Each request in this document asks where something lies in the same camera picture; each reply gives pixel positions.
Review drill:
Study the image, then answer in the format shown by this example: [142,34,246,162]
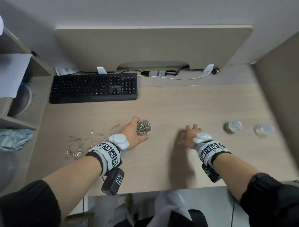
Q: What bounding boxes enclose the person's right hand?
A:
[178,124,203,149]

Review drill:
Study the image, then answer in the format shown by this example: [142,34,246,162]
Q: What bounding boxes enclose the person's left hand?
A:
[119,116,150,151]

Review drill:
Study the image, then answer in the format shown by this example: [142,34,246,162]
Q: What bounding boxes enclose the clear jar with label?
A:
[136,119,152,136]

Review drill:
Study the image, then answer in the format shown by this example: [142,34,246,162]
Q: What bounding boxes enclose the pile of silver paper clips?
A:
[65,119,121,159]

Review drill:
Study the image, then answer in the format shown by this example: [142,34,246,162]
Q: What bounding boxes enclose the person's right forearm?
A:
[212,153,261,201]

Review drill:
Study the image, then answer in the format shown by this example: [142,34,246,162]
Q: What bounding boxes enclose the person's left forearm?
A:
[42,155,103,220]

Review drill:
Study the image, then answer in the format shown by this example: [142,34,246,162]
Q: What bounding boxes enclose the person's grey trousers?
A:
[63,189,208,227]

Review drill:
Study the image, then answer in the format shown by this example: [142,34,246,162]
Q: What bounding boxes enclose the white round tracker puck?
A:
[108,133,130,150]
[192,132,213,144]

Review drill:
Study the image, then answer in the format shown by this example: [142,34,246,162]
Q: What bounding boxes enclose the grey marker wristband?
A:
[193,140,232,169]
[86,141,123,177]

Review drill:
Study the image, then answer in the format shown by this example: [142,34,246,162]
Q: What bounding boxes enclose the black keyboard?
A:
[49,73,138,104]

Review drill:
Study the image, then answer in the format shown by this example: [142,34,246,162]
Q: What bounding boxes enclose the beige desk divider panel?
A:
[55,24,254,72]

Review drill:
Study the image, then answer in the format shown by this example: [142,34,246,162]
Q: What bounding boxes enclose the white printed paper slip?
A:
[55,68,78,76]

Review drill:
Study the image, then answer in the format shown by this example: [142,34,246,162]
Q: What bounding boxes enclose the beige side partition panel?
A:
[253,31,299,178]

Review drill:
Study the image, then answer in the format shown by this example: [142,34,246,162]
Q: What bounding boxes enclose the black right sleeve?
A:
[240,172,299,227]

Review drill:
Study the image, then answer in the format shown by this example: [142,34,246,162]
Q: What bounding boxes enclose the black sleeve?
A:
[240,172,299,227]
[0,179,62,227]

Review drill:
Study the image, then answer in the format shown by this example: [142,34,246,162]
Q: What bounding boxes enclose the white coiled tube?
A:
[14,82,33,115]

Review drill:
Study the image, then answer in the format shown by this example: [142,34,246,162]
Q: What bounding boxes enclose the pale blue crumpled cloth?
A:
[0,128,34,152]

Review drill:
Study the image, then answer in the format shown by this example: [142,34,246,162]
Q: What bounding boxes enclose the black left sleeve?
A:
[0,179,62,227]

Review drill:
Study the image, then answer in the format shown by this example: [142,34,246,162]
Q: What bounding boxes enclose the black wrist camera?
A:
[101,168,125,196]
[201,163,221,183]

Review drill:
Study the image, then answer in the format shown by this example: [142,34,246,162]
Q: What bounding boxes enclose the white cable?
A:
[138,70,208,80]

